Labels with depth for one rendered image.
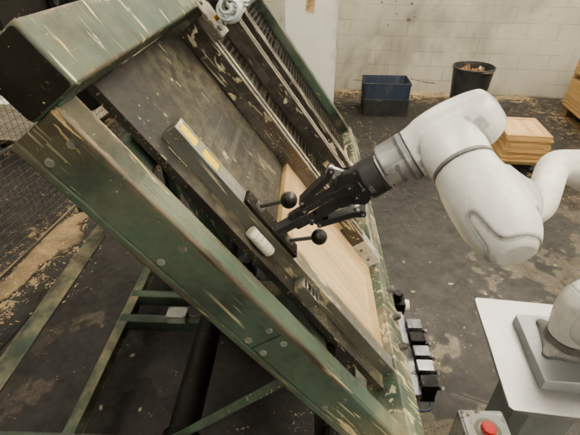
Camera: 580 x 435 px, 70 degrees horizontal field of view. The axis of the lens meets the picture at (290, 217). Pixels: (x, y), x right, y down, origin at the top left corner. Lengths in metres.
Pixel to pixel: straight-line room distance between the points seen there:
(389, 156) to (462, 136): 0.12
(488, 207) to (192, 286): 0.51
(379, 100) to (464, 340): 3.70
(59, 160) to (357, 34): 6.07
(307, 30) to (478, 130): 4.54
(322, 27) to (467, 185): 4.59
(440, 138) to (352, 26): 5.90
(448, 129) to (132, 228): 0.53
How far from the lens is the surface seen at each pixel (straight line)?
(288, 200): 0.88
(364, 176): 0.75
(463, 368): 2.65
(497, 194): 0.65
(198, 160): 0.91
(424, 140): 0.72
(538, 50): 7.12
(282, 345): 0.87
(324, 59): 5.23
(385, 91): 5.72
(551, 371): 1.71
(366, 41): 6.62
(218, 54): 1.34
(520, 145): 4.66
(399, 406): 1.32
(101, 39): 0.77
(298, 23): 5.19
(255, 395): 1.23
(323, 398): 1.02
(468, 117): 0.73
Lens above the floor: 2.00
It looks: 34 degrees down
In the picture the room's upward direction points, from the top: straight up
